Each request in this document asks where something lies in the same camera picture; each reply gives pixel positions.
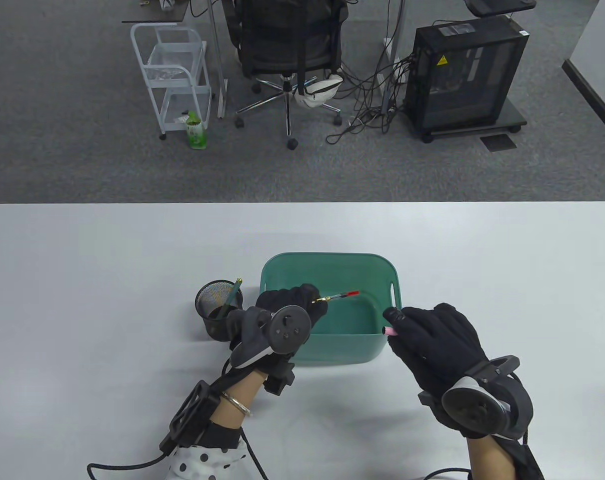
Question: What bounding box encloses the white desk leg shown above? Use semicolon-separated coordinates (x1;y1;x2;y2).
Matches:
208;0;228;119
382;0;408;101

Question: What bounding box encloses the dark desk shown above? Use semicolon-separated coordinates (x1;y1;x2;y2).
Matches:
121;0;191;24

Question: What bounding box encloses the grey left hand tracker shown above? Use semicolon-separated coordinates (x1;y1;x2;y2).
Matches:
226;305;312;369

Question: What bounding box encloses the tangle of black cables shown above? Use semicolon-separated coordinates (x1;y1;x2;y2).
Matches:
325;50;418;146

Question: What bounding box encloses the black wheeled platform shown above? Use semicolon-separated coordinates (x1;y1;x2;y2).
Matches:
402;97;528;144

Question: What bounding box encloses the person's right hand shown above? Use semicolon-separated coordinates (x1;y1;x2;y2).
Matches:
383;303;491;399

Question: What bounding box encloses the gold nib section with refill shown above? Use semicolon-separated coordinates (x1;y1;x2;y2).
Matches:
312;289;361;305

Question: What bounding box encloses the white rolling cart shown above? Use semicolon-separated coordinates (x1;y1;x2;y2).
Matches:
130;23;213;141

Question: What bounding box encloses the grey right hand tracker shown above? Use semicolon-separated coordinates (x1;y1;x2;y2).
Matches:
417;355;534;441

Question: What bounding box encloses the silver bracelet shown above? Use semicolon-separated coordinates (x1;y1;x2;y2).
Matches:
221;391;253;417

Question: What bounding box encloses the black office chair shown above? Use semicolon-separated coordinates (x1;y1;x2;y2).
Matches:
221;0;351;151

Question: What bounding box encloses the person's right forearm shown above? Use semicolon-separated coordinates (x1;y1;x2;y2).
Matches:
465;432;526;480

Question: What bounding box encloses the white helmet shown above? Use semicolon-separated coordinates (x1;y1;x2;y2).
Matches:
293;75;344;109

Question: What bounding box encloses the black left wrist mount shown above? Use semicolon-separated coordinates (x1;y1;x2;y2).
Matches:
160;380;223;453

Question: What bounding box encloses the grey hand tracker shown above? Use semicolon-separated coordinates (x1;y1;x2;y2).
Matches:
226;305;312;369
417;355;534;441

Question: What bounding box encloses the black computer tower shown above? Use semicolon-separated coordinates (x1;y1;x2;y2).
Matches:
405;15;531;136

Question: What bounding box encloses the green plastic bottle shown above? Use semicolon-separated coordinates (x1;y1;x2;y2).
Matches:
185;111;208;150

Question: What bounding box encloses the black wrist mount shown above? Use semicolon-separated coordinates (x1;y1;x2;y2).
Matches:
160;380;223;453
512;440;546;480

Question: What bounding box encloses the black mesh pen holder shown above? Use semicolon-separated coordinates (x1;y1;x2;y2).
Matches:
195;280;247;343

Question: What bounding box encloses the person's left forearm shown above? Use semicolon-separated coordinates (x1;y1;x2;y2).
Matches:
165;372;263;480

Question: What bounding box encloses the green fountain pen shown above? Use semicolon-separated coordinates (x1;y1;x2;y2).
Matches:
218;278;244;318

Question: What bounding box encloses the black stand base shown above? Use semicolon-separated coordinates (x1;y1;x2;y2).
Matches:
465;0;537;18

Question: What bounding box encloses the black left glove cable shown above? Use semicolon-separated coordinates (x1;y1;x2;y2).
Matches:
86;430;269;480

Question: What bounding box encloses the black floor plate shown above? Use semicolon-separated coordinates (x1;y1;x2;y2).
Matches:
480;134;517;152

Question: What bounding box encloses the black right wrist mount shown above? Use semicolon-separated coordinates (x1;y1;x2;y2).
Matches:
512;440;546;480

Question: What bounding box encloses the green plastic basket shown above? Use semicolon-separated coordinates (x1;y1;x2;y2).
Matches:
259;252;403;365

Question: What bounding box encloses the person's left hand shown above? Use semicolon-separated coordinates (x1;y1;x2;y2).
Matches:
230;283;329;397

